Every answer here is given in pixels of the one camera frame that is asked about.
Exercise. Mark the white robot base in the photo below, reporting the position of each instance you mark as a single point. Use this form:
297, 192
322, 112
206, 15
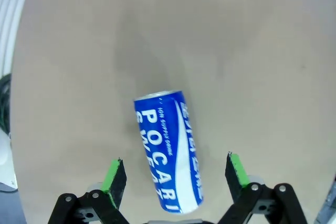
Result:
5, 161

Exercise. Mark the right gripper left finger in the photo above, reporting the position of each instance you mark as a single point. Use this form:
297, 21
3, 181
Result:
115, 182

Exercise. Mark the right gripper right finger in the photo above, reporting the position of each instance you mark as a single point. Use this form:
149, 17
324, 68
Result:
233, 174

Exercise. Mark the blue Pocari Sweat can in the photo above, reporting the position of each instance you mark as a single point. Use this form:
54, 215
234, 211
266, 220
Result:
162, 134

